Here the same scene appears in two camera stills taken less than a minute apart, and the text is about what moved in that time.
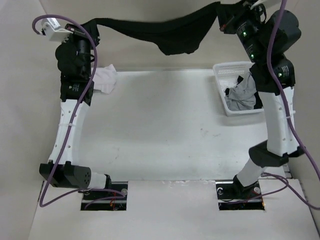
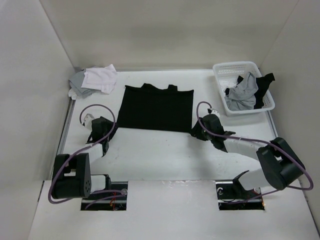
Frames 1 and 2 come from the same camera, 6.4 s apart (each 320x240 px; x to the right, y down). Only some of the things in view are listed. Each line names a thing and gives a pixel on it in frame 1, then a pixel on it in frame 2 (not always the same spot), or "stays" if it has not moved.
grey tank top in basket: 243,96 stays
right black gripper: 228,15 → 195,131
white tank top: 105,79 stays
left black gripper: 78,33 → 112,127
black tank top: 184,33 → 149,107
